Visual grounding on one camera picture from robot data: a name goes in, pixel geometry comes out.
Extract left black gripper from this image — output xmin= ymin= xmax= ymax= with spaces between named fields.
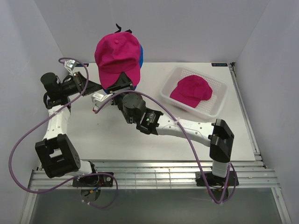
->
xmin=59 ymin=71 xmax=103 ymax=97

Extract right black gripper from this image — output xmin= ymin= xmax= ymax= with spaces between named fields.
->
xmin=107 ymin=71 xmax=134 ymax=125

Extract magenta cap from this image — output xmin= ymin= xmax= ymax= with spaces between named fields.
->
xmin=170 ymin=75 xmax=213 ymax=108
xmin=94 ymin=32 xmax=142 ymax=90

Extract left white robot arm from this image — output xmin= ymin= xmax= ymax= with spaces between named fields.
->
xmin=35 ymin=72 xmax=102 ymax=187

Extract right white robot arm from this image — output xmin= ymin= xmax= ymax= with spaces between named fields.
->
xmin=106 ymin=72 xmax=235 ymax=185

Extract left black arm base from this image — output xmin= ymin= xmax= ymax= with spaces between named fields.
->
xmin=72 ymin=175 xmax=114 ymax=187

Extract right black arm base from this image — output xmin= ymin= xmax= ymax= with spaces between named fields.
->
xmin=192 ymin=171 xmax=239 ymax=187

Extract white plastic basket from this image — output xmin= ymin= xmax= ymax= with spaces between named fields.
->
xmin=160 ymin=66 xmax=228 ymax=119

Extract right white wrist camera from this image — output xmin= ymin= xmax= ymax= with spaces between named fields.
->
xmin=91 ymin=92 xmax=112 ymax=113

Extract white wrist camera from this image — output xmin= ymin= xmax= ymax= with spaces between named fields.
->
xmin=91 ymin=92 xmax=112 ymax=113
xmin=63 ymin=59 xmax=77 ymax=76

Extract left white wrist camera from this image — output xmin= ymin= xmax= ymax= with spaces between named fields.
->
xmin=63 ymin=59 xmax=77 ymax=76

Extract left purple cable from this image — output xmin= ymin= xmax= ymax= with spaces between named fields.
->
xmin=8 ymin=57 xmax=119 ymax=209

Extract purple cable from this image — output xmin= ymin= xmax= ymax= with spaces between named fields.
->
xmin=93 ymin=91 xmax=239 ymax=205
xmin=8 ymin=57 xmax=119 ymax=209

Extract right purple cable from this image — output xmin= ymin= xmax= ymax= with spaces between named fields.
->
xmin=93 ymin=91 xmax=239 ymax=205

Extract aluminium frame rails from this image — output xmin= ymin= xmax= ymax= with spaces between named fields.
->
xmin=23 ymin=62 xmax=292 ymax=224

